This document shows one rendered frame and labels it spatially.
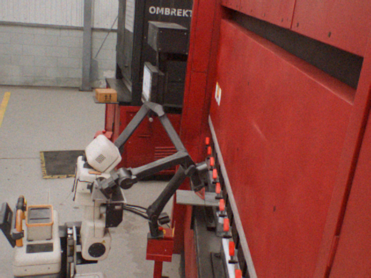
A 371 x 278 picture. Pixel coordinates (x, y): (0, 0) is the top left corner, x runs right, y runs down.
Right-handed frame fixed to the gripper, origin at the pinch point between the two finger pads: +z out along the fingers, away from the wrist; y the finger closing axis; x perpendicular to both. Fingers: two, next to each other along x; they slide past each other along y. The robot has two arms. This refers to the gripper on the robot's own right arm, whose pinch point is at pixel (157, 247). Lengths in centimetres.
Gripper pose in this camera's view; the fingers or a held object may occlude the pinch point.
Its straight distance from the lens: 280.8
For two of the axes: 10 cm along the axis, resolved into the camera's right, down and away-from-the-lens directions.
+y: 9.9, -1.3, -0.6
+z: 1.4, 9.3, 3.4
